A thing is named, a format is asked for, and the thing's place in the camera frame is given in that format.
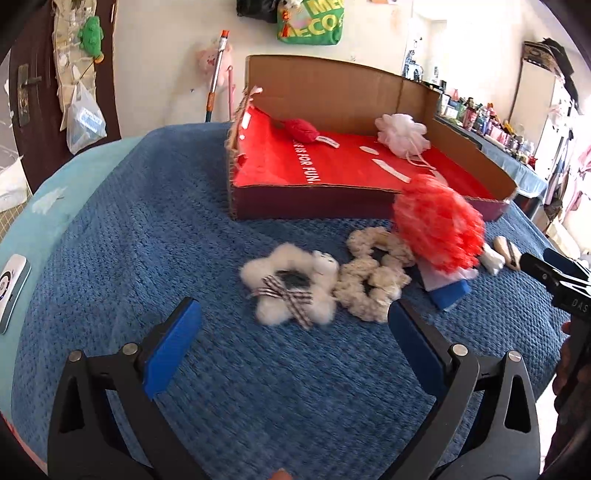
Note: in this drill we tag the green plush toy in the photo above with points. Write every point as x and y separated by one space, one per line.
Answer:
91 37

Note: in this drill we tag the grey pole with orange cap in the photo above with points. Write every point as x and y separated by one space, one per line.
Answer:
218 69

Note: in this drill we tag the dark brown door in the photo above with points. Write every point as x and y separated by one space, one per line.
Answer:
41 138

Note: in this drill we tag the row of cosmetic bottles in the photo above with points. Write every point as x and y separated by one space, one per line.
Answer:
480 117

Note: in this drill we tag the person's right hand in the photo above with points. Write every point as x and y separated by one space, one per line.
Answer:
564 369

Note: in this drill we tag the white and blue packet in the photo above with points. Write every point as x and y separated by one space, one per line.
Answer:
450 295

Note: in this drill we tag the blue knit blanket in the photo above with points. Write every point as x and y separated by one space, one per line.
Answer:
231 392

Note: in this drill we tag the green tote bag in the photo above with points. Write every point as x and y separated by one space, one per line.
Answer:
318 27

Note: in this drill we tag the white fluffy scrunchie with bow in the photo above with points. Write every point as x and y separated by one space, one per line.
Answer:
281 254

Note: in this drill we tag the white rounded device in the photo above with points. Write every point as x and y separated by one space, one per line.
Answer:
11 295

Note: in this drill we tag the cream knitted scrunchie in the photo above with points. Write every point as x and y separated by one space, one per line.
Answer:
362 240
351 288

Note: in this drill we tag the white bath pouf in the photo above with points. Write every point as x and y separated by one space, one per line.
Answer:
399 131

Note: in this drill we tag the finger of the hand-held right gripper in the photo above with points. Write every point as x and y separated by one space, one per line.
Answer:
545 274
565 261

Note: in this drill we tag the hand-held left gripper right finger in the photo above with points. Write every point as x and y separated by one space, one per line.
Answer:
413 341

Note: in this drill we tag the pale pink plush toy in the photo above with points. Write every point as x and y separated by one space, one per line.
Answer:
207 60

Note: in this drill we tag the clear plastic bag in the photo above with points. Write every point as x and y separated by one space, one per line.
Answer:
85 122

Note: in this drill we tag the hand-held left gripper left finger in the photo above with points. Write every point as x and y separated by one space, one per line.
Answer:
173 350

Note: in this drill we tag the black backpack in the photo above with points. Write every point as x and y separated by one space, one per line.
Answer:
256 9

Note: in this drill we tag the teal bed sheet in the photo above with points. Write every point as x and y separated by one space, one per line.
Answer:
27 240

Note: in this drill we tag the white crumpled sheet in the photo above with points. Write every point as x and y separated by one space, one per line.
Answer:
11 184

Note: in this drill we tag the cardboard box with red lining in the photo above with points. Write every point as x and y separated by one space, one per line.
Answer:
332 170

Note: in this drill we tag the cloth covered desk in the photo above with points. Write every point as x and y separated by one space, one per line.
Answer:
508 170

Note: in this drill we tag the red mesh bath pouf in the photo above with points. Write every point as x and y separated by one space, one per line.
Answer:
438 226

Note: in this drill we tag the beige hanging organizer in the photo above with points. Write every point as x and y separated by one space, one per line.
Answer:
64 50

